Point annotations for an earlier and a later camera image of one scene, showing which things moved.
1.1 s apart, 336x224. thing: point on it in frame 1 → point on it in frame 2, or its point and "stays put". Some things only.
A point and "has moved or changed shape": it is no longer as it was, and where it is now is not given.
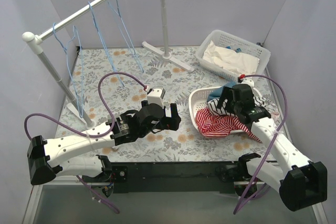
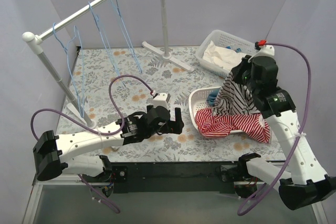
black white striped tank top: x=226 y=108 has moved or changed shape
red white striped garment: x=221 y=126 stays put
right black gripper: x=233 y=104 → x=239 y=69
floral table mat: x=106 y=81 stays put
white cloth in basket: x=229 y=59 stays put
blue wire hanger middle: x=96 y=25 stays put
